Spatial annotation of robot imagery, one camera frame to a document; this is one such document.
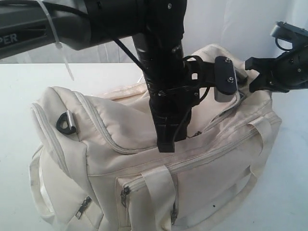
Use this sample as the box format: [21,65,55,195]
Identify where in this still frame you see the white backdrop curtain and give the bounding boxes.
[0,0,308,64]

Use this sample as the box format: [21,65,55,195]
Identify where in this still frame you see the white cable tie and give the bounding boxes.
[36,0,75,81]

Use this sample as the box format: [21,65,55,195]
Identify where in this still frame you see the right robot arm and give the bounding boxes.
[245,45,308,93]

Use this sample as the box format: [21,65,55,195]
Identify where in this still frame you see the cream fabric duffel bag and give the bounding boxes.
[27,43,283,231]

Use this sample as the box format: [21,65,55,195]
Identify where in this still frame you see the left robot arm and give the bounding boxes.
[0,0,196,153]

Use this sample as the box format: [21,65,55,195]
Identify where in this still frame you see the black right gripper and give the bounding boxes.
[244,45,308,93]

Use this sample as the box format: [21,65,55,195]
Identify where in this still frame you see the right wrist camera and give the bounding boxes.
[270,21,308,52]

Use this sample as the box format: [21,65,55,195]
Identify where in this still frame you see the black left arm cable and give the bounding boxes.
[113,37,150,73]

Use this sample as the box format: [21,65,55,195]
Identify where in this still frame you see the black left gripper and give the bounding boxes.
[133,36,200,153]

